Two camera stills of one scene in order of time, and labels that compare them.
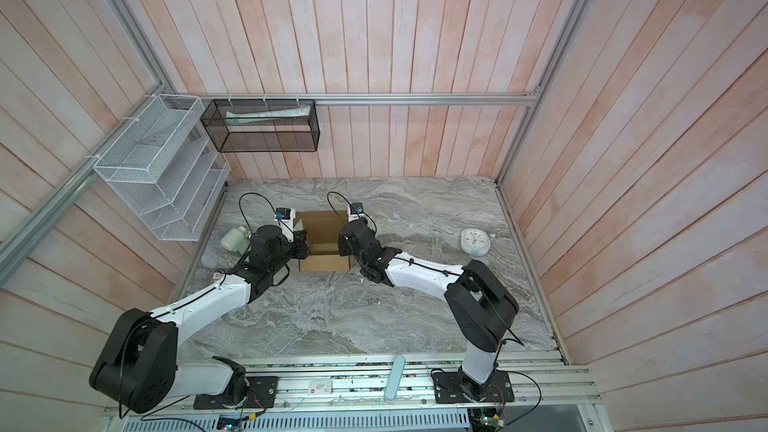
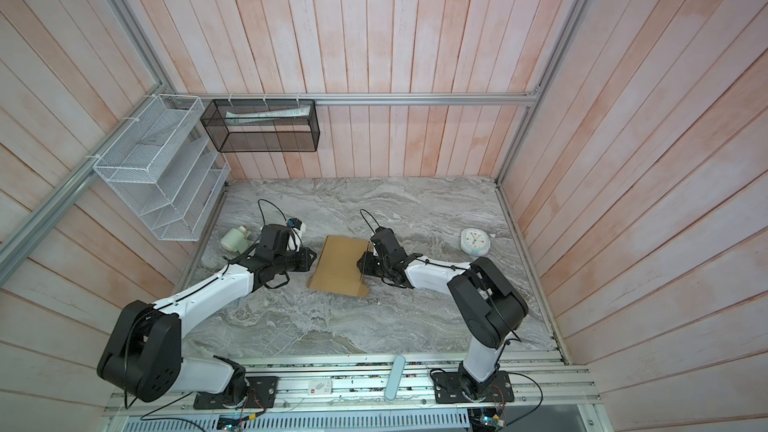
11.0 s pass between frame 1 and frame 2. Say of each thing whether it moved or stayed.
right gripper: moved
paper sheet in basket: stayed
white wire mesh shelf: stayed
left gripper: moved
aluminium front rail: stayed
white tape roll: stayed
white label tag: stayed
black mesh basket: stayed
